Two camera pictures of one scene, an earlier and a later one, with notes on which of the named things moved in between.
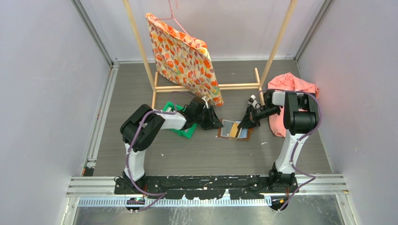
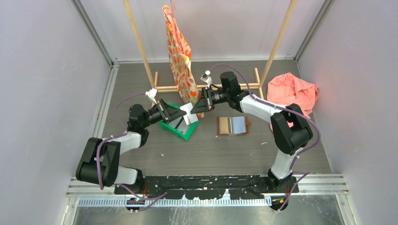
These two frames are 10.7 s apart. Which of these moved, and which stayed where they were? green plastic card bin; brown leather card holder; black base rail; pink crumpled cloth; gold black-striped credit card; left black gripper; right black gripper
Moved: right black gripper; brown leather card holder; gold black-striped credit card; left black gripper
Stayed: pink crumpled cloth; green plastic card bin; black base rail
